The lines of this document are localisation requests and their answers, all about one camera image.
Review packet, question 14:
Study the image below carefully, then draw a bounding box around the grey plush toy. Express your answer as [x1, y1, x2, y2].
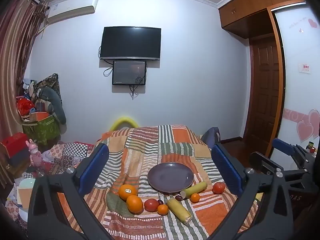
[37, 87, 67, 125]

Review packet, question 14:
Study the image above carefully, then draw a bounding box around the black wall television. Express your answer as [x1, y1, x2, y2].
[99, 26, 162, 61]

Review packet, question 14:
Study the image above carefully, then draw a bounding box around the red bag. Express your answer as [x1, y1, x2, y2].
[16, 96, 35, 117]

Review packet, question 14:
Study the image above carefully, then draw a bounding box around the red white door sticker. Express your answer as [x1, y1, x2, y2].
[299, 62, 313, 74]

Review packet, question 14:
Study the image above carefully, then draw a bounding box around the checkered cloth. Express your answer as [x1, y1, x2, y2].
[60, 142, 94, 160]

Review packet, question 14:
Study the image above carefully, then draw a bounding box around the purple round plate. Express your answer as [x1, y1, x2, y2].
[147, 162, 194, 195]

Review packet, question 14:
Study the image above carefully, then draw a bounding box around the striped patchwork blanket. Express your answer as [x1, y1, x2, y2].
[57, 124, 259, 240]

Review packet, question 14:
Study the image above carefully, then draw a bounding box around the blue backpack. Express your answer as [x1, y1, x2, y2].
[201, 127, 221, 145]

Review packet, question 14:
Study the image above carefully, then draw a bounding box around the pink toy figure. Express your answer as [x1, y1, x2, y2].
[25, 139, 43, 167]

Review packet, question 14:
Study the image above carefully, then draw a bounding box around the red tomato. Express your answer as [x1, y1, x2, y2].
[212, 182, 226, 195]
[144, 198, 159, 212]

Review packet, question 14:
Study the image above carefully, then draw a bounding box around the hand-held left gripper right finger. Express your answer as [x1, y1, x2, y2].
[207, 144, 295, 240]

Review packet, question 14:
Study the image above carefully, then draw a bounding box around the white heart-print sliding door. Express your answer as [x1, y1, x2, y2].
[266, 2, 320, 160]

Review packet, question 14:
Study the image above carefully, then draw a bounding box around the striped brown curtain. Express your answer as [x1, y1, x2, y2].
[0, 0, 49, 155]

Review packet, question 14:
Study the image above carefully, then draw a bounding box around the large orange with sticker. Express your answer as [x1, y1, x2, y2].
[118, 184, 138, 201]

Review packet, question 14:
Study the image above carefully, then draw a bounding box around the dark patterned cushion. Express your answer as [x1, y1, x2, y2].
[35, 73, 62, 100]

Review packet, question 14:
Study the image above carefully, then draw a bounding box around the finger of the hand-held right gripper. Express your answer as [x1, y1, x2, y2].
[250, 151, 275, 175]
[272, 137, 314, 168]

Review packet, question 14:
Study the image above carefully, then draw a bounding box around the yellow corn cob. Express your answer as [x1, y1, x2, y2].
[180, 181, 208, 199]
[166, 197, 192, 225]

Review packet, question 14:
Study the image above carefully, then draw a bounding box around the small black wall monitor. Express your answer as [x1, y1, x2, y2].
[112, 60, 147, 86]

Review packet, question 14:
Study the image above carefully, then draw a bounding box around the wooden overhead cabinet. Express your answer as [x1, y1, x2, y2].
[218, 0, 310, 39]

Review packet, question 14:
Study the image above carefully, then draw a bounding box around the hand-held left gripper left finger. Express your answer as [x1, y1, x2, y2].
[27, 143, 116, 240]

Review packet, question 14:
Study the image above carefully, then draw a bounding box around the white air conditioner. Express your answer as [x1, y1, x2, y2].
[46, 0, 98, 25]

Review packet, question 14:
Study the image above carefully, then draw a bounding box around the red box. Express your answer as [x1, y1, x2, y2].
[1, 133, 29, 155]

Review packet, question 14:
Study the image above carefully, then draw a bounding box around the green storage box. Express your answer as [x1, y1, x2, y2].
[22, 114, 62, 145]

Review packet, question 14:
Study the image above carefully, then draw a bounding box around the pale green round lid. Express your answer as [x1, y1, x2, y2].
[18, 177, 36, 190]

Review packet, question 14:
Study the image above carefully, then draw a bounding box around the yellow hoop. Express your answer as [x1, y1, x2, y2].
[109, 116, 139, 132]

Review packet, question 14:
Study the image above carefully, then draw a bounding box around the brown wooden door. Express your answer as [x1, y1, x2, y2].
[249, 36, 280, 140]

